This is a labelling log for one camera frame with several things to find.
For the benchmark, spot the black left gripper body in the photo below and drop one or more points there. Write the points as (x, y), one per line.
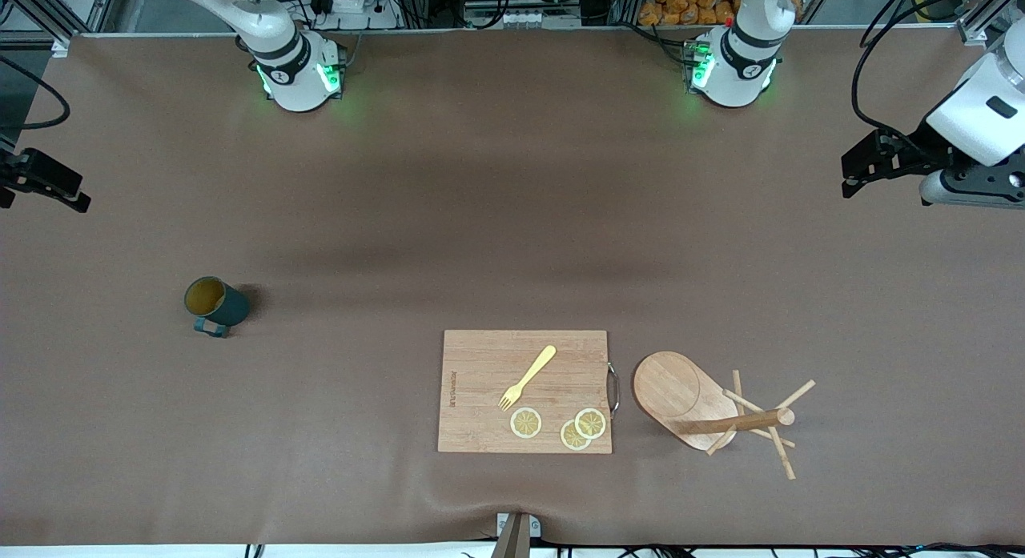
(918, 148)

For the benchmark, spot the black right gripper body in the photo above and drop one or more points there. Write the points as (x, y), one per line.
(18, 172)

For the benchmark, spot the teal cup yellow inside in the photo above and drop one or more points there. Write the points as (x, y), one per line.
(218, 303)

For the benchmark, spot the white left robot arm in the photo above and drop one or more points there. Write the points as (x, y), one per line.
(733, 78)

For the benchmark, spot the wooden cup rack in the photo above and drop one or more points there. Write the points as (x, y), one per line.
(665, 386)

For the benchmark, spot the orange bread pile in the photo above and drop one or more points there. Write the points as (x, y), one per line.
(689, 2)

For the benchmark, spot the yellow lemon slice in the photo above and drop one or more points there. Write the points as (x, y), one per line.
(525, 423)
(570, 438)
(591, 423)

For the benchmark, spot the yellow plastic fork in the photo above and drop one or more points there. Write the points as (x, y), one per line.
(535, 370)

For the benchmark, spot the aluminium frame strut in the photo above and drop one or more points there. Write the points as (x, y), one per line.
(60, 46)
(973, 34)

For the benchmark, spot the grey camera stand bracket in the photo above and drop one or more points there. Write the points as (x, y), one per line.
(516, 534)

